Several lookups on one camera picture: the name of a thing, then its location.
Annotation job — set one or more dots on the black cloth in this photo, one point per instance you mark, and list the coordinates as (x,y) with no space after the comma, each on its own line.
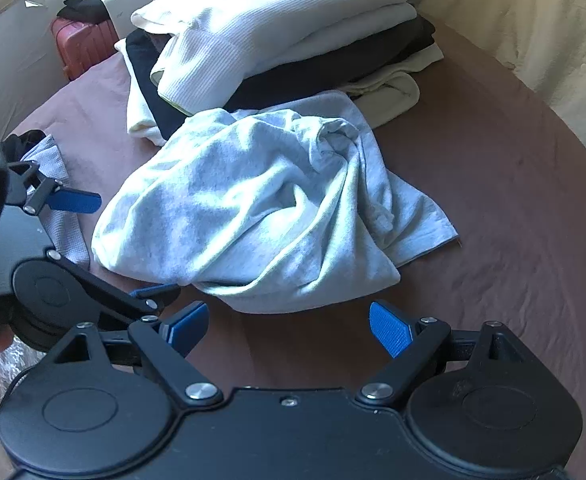
(20,142)
(85,10)

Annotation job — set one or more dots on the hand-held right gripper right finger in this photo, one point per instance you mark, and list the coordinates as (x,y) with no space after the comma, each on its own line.
(390,329)

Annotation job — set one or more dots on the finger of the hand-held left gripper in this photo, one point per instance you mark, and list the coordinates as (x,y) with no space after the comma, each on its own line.
(78,202)
(155,290)

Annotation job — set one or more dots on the cream curtain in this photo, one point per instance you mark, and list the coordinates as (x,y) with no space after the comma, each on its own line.
(548,50)

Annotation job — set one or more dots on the black folded garment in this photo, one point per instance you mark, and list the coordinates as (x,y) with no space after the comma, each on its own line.
(413,32)

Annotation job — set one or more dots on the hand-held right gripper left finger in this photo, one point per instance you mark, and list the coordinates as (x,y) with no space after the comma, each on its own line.
(190,329)

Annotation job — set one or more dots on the light grey garment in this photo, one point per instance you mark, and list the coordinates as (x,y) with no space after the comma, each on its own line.
(253,210)

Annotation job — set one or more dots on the white ribbed sweater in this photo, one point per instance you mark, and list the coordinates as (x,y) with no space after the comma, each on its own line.
(283,15)

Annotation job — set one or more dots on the white folded garment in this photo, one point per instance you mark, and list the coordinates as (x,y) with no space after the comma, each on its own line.
(138,105)

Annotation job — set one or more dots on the grey waffle cloth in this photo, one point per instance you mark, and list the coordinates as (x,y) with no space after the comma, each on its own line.
(60,232)

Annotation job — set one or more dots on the dark brown folded garment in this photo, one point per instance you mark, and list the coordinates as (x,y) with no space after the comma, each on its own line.
(273,84)

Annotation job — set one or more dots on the red suitcase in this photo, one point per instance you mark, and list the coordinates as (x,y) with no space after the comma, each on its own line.
(80,45)

